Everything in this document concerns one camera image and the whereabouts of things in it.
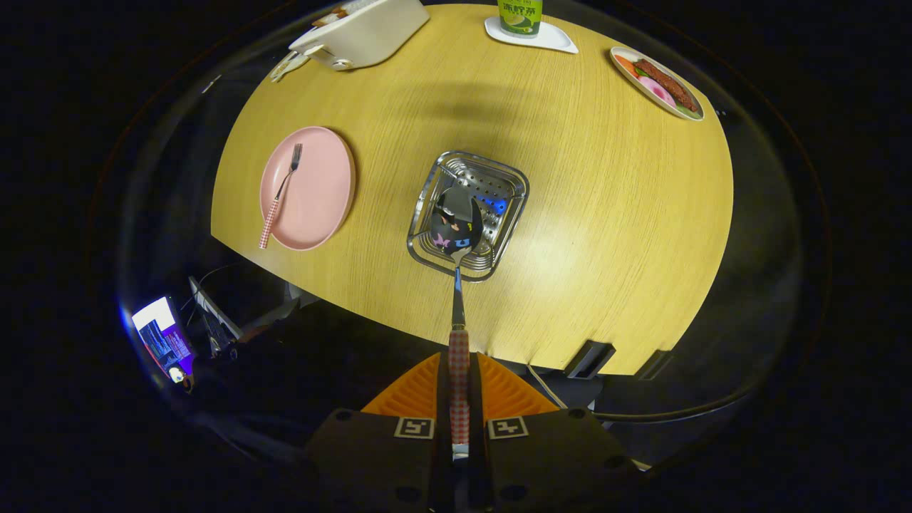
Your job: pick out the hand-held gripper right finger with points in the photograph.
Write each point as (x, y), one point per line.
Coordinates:
(475, 385)

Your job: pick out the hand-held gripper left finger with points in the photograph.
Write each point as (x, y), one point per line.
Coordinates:
(442, 385)

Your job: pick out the pink plate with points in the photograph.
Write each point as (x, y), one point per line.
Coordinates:
(320, 192)

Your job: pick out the grey device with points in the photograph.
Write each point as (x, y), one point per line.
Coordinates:
(212, 313)

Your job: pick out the lit phone screen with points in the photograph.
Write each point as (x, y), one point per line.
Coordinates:
(164, 342)

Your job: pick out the white coaster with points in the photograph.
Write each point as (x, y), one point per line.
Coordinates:
(557, 43)

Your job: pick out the small white snack dish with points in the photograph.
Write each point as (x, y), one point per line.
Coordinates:
(287, 66)

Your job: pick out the plate of toy food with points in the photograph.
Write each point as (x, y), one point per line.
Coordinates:
(659, 82)

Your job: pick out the white toaster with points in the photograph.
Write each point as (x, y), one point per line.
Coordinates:
(370, 32)

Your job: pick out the green tea bottle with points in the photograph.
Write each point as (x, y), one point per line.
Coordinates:
(520, 14)

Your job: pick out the silver clip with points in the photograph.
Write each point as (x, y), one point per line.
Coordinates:
(211, 84)

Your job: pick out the black table bracket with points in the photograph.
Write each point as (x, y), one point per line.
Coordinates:
(653, 364)
(590, 358)

